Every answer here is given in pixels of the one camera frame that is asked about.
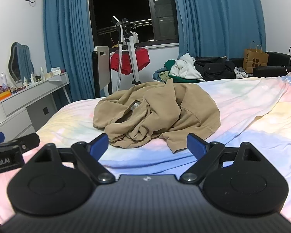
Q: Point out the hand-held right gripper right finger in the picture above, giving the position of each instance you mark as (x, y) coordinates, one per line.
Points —
(195, 146)

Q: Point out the black garment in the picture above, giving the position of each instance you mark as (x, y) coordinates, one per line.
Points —
(215, 70)

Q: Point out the dark window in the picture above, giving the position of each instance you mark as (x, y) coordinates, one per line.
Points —
(126, 2)

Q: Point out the pastel rainbow blanket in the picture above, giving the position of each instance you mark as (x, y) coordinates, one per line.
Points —
(245, 106)

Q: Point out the white hanging garment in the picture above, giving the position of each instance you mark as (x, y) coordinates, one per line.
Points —
(135, 37)

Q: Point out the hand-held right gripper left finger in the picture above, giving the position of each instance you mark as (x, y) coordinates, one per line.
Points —
(100, 146)

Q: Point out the khaki t-shirt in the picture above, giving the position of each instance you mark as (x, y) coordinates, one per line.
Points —
(160, 106)

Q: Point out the black sofa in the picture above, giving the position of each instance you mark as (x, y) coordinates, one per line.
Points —
(276, 62)

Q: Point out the light blue cloth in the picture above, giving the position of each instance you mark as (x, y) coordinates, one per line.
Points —
(157, 74)

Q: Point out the brown paper bag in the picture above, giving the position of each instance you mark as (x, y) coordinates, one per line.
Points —
(255, 60)

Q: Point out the red garment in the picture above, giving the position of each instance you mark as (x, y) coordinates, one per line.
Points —
(141, 60)

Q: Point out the orange box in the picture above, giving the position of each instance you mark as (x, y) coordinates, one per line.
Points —
(0, 98)

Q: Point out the small white bottle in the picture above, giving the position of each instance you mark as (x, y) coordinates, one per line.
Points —
(42, 74)

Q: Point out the white spray bottle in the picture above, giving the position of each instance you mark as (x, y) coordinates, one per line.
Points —
(3, 80)

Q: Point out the green garment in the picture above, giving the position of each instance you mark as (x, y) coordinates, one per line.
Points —
(169, 64)

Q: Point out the garment steamer stand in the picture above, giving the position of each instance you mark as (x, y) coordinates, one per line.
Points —
(133, 60)

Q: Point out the white box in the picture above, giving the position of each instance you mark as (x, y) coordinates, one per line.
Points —
(55, 70)

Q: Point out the white dressing table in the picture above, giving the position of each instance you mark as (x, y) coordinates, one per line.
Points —
(19, 104)

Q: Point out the blue curtain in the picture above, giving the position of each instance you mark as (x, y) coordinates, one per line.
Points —
(68, 41)
(220, 17)

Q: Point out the white patterned cloth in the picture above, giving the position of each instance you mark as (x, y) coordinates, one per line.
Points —
(240, 72)

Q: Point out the wavy framed mirror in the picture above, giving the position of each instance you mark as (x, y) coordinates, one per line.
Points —
(20, 60)

